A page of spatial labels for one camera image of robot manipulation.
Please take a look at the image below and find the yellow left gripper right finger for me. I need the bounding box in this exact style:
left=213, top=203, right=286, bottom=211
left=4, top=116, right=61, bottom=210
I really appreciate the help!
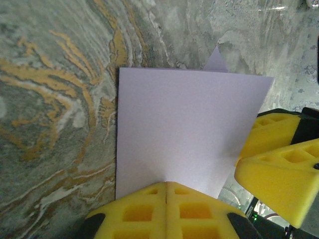
left=166, top=181, right=261, bottom=239

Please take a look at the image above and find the lilac paper sheet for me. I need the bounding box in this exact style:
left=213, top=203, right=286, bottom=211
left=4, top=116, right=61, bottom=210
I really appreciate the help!
left=115, top=44, right=275, bottom=200

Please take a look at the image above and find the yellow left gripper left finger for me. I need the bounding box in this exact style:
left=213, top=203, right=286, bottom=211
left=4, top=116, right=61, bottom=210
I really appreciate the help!
left=78, top=181, right=167, bottom=239

